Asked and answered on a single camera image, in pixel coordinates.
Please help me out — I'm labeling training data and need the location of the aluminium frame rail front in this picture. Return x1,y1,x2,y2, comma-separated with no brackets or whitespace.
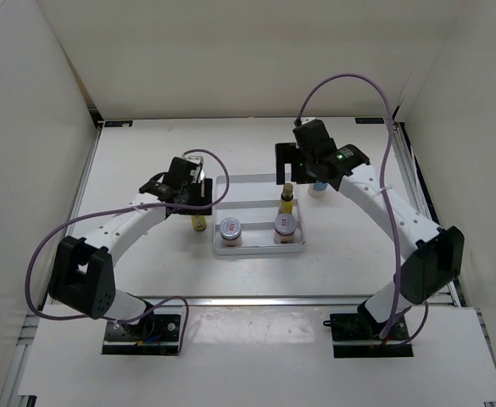
145,296,376,309

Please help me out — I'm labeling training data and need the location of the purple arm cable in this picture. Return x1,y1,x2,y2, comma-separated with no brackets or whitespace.
296,74,429,345
25,148,231,321

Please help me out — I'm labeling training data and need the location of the yellow small bottle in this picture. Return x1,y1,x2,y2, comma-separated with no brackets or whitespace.
278,182,293,215
191,215,207,231

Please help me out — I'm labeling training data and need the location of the sauce jar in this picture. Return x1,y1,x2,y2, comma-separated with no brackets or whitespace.
219,218,242,247
273,213,297,244

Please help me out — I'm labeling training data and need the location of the white shaker bottle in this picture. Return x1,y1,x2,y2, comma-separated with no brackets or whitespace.
308,182,328,198
195,156,205,183

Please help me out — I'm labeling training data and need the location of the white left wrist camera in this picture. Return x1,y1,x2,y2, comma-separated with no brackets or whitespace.
182,155,204,167

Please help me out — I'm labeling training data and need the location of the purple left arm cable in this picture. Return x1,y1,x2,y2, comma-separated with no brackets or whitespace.
25,148,231,321

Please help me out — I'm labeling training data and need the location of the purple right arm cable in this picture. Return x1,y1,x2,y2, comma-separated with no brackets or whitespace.
296,74,429,345

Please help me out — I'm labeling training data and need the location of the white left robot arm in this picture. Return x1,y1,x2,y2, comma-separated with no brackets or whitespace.
48,155,212,339

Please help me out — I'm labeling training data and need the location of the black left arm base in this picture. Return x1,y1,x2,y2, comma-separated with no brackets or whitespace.
101,307,187,356

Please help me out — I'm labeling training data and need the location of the white divided tray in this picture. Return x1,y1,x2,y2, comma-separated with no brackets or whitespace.
213,174,306,256

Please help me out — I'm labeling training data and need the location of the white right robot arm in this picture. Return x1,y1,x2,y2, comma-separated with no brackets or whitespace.
275,119,465,339

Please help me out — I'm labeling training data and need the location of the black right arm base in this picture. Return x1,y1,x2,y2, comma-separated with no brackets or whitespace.
323,314,414,359

